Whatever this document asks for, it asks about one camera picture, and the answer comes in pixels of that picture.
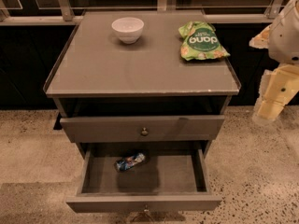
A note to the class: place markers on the grey upper drawer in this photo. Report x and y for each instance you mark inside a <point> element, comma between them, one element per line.
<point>128,129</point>

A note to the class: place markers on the white ceramic bowl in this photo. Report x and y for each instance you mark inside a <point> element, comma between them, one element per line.
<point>128,29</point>

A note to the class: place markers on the blue silver redbull can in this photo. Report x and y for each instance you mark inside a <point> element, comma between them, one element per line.
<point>128,163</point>

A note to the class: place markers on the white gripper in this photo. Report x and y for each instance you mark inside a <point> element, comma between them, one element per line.
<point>285,39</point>

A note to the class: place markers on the brass upper drawer knob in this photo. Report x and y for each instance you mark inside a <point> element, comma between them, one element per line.
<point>144,132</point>

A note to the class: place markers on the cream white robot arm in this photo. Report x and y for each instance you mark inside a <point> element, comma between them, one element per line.
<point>283,42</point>

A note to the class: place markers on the grey wooden drawer cabinet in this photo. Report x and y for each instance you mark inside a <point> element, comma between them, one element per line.
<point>99,76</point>

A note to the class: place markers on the brass middle drawer knob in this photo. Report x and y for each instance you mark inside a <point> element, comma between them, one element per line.
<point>145,209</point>

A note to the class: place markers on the grey open middle drawer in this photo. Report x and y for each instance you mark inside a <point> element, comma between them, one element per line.
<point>168,180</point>

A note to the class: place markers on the green dang chip bag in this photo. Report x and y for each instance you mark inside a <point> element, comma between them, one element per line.
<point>200,42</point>

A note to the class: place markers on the metal railing frame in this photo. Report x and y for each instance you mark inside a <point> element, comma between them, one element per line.
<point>35,12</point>

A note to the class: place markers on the brass drawer knob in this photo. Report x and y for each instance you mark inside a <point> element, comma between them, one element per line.
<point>144,132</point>
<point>145,209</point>

